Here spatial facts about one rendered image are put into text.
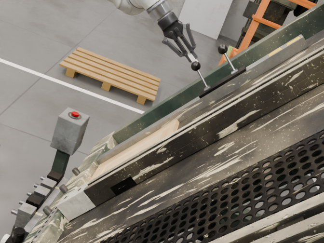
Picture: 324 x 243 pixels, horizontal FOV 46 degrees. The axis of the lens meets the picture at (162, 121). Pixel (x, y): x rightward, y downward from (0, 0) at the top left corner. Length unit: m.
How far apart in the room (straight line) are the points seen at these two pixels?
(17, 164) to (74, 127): 1.25
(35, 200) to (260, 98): 0.97
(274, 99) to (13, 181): 2.16
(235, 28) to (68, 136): 8.88
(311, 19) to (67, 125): 1.15
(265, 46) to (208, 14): 8.04
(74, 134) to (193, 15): 7.97
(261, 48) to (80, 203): 0.94
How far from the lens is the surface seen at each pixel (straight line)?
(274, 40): 1.66
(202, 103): 1.47
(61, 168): 2.02
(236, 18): 10.44
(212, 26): 9.67
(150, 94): 4.67
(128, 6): 1.59
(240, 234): 0.58
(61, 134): 1.89
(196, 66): 1.49
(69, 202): 1.34
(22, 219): 1.59
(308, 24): 1.66
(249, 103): 1.07
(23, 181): 2.91
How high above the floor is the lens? 1.84
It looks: 25 degrees down
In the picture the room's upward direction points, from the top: 23 degrees clockwise
